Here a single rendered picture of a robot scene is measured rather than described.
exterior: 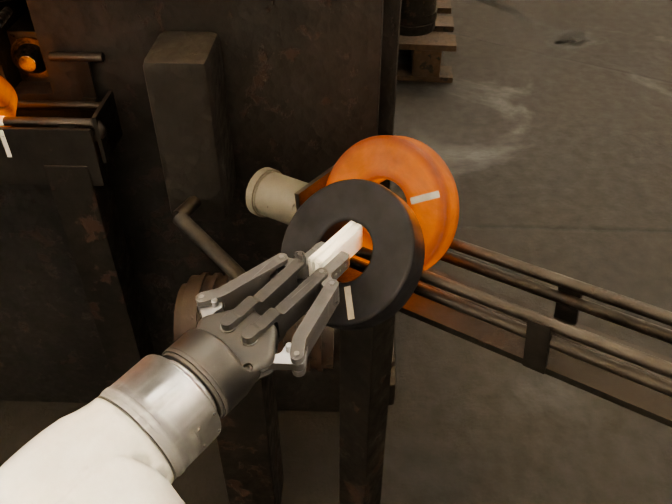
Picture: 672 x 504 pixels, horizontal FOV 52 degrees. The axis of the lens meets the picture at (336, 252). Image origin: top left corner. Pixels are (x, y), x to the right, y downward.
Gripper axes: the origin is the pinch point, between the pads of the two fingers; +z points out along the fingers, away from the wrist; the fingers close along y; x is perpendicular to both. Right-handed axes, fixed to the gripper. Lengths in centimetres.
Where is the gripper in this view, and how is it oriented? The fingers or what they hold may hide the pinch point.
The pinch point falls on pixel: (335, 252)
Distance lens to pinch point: 68.2
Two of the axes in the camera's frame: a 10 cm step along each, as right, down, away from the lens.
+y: 7.9, 3.9, -4.6
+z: 6.1, -5.7, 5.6
